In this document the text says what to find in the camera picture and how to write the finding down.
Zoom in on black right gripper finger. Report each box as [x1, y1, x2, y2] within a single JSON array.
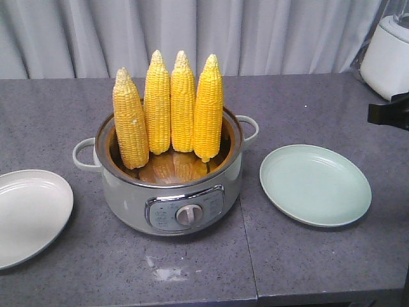
[[367, 93, 408, 130]]

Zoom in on bright yellow corn cob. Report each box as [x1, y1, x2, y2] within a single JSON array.
[[194, 54, 224, 162]]

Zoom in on pale yellow corn cob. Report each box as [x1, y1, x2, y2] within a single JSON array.
[[112, 67, 149, 169]]

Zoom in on white rice cooker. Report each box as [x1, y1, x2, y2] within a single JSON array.
[[360, 15, 408, 100]]

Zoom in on mint green round plate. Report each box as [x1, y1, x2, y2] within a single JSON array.
[[259, 144, 372, 228]]

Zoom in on pale green electric pot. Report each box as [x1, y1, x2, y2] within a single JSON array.
[[72, 109, 259, 236]]

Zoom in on grey pleated curtain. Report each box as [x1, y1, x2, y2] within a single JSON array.
[[1, 1, 385, 79]]

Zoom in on white round plate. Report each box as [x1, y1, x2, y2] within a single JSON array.
[[1, 169, 73, 270]]

